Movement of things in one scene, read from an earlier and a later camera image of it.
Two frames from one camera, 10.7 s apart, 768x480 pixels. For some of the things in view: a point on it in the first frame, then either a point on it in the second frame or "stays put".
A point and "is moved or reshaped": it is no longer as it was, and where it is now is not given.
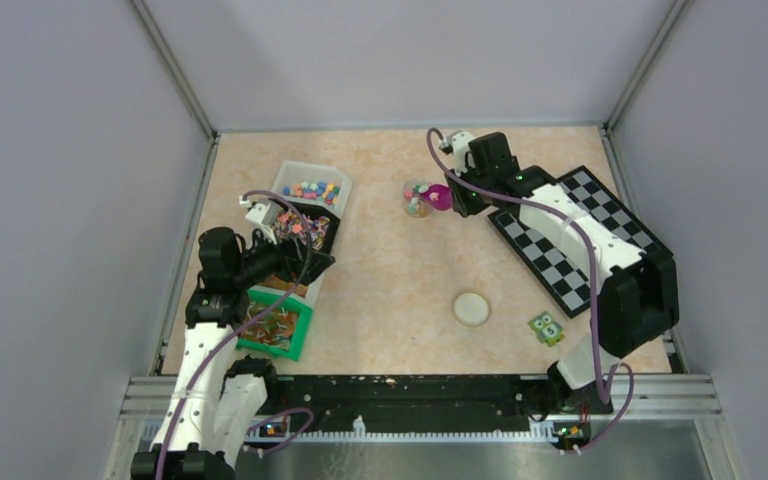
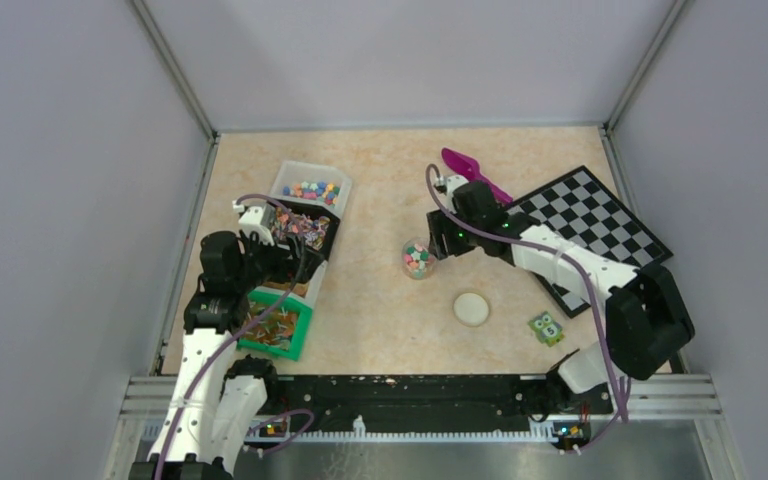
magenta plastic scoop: (439, 195) is moved or reshaped
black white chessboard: (564, 275) stays put
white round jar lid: (471, 309) stays put
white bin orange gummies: (308, 292) stays put
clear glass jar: (413, 200) to (416, 259)
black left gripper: (292, 257) stays put
